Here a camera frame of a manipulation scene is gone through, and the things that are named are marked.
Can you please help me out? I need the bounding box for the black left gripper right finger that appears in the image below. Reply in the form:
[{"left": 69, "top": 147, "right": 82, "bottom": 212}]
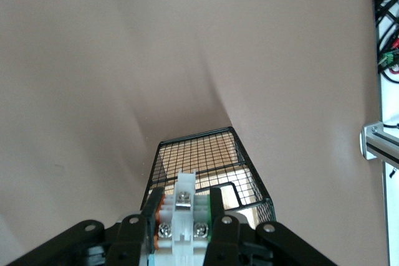
[{"left": 204, "top": 186, "right": 241, "bottom": 266}]

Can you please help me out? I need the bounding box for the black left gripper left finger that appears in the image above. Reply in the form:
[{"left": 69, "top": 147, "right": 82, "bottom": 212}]
[{"left": 105, "top": 186, "right": 165, "bottom": 266}]

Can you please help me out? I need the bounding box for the wire basket with wooden top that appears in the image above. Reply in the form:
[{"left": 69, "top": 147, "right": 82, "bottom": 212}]
[{"left": 140, "top": 126, "right": 276, "bottom": 232}]

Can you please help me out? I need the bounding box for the white table edge rail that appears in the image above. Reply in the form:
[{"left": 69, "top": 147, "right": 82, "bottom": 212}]
[{"left": 372, "top": 0, "right": 399, "bottom": 266}]

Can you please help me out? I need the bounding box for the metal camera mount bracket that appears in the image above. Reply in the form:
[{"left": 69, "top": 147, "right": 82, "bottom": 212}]
[{"left": 360, "top": 119, "right": 399, "bottom": 167}]

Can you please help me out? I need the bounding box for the black cable bundle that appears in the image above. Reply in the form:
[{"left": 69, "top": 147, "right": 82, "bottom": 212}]
[{"left": 373, "top": 0, "right": 399, "bottom": 83}]

